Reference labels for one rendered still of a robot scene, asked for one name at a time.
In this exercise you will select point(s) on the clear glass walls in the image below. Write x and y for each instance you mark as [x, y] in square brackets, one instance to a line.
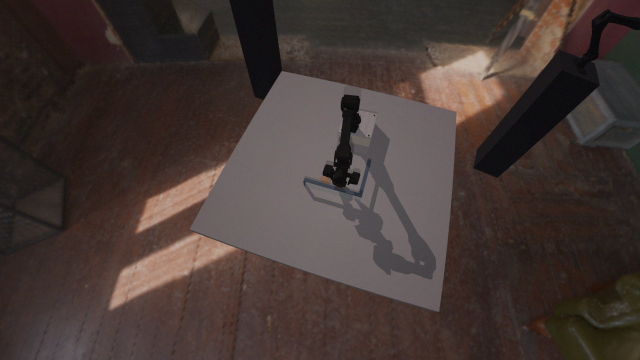
[331, 191]

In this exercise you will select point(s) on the translucent orange ball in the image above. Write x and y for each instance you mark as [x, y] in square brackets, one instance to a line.
[325, 180]

